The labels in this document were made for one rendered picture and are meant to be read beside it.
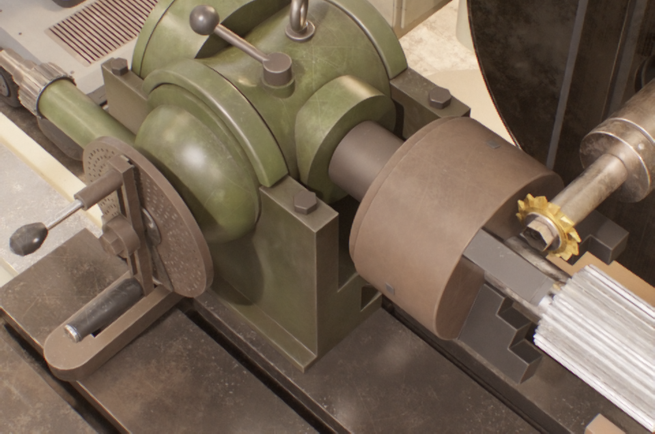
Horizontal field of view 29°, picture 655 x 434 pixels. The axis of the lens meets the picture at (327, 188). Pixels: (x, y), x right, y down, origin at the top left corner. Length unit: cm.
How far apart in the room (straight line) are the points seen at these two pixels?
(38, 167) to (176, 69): 77
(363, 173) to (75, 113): 32
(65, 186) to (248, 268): 64
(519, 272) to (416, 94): 28
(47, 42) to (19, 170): 93
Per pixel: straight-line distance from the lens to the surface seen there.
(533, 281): 109
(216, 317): 140
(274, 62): 122
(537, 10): 133
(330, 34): 128
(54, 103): 136
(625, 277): 196
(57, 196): 189
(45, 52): 281
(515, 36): 137
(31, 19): 289
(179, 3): 131
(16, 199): 190
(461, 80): 306
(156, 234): 125
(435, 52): 313
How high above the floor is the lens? 216
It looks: 50 degrees down
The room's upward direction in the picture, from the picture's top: straight up
